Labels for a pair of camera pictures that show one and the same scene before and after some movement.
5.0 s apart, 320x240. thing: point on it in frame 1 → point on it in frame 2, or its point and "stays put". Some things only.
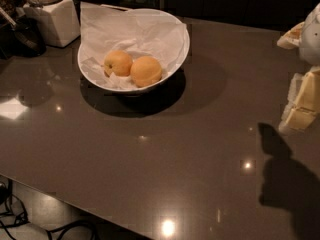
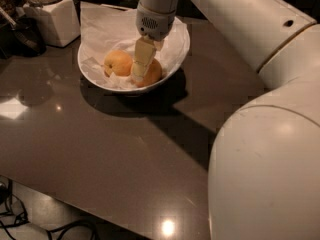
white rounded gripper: x=311 y=37 → x=154 y=24
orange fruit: x=119 y=62 stays put
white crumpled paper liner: x=106 y=28 stays put
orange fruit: x=145 y=70 stays put
